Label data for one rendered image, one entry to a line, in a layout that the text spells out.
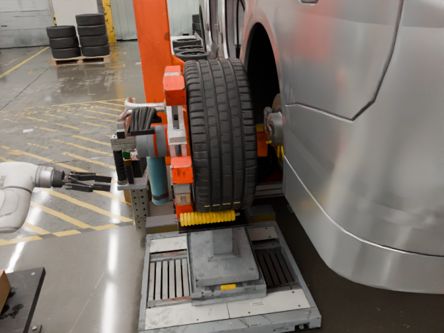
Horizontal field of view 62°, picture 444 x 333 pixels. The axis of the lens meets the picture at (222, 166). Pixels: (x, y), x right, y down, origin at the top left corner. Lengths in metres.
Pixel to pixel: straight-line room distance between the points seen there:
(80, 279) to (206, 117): 1.33
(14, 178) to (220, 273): 0.97
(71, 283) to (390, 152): 1.89
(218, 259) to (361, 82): 1.30
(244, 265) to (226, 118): 0.81
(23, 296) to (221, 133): 1.10
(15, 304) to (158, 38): 1.37
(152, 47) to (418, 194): 1.53
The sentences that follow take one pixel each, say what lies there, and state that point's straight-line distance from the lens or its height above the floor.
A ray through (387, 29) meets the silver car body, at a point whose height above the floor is 1.36.
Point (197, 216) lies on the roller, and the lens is 1.64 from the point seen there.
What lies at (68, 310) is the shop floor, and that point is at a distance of 2.14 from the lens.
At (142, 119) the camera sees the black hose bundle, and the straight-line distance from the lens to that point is 1.39.
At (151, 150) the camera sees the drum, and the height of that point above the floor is 0.84.
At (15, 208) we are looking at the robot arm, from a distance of 1.58.
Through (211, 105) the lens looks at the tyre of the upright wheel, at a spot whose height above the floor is 1.06.
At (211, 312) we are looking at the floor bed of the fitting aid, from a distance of 1.84.
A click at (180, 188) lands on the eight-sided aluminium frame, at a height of 0.75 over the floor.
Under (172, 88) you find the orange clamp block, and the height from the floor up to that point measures 1.13.
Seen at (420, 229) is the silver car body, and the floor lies 0.98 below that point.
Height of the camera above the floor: 1.42
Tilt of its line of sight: 25 degrees down
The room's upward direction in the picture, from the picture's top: 2 degrees counter-clockwise
